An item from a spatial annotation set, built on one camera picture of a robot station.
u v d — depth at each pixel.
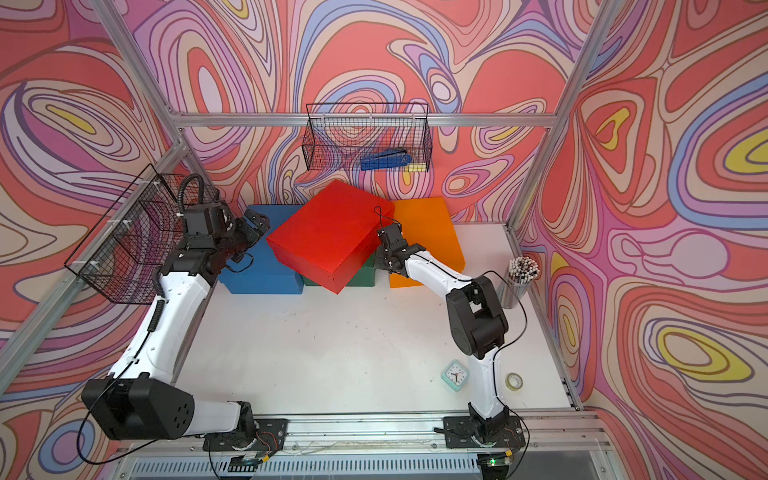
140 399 0.38
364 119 0.87
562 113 0.86
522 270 0.84
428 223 1.15
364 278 0.93
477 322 0.52
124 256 0.70
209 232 0.56
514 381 0.80
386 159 0.91
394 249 0.75
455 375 0.80
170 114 0.86
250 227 0.68
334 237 0.86
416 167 0.84
